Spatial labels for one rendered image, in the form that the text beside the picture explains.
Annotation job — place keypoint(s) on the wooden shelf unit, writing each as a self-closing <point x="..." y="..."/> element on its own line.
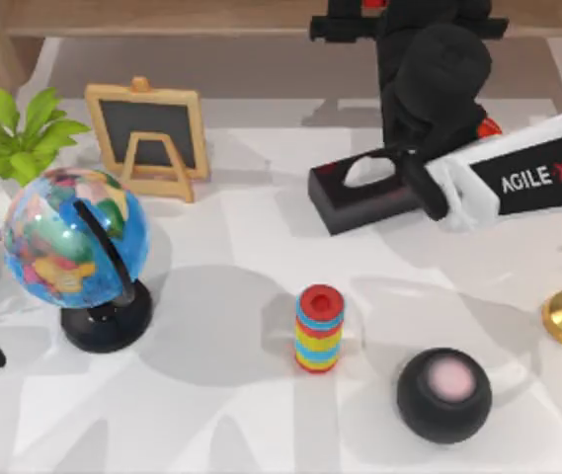
<point x="172" y="17"/>

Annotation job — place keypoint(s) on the green leafy plant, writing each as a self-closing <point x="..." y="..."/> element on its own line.
<point x="19" y="143"/>

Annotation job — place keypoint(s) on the black tissue box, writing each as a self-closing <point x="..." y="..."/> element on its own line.
<point x="359" y="202"/>

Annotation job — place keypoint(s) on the blue globe on black stand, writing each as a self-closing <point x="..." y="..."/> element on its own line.
<point x="63" y="237"/>

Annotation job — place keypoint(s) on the wooden framed blackboard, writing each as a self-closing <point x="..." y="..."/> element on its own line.
<point x="147" y="133"/>

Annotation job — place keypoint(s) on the stack of coloured rings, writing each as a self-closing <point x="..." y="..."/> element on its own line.
<point x="319" y="326"/>

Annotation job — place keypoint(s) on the black round speaker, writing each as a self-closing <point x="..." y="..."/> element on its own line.
<point x="443" y="400"/>

